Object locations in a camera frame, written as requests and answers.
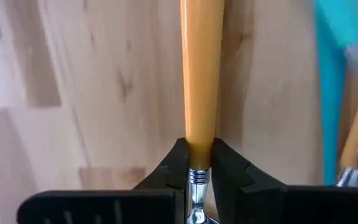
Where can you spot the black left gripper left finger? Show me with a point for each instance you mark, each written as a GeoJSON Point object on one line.
{"type": "Point", "coordinates": [154, 205]}

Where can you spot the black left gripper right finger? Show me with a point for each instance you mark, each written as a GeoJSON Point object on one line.
{"type": "Point", "coordinates": [259, 202]}

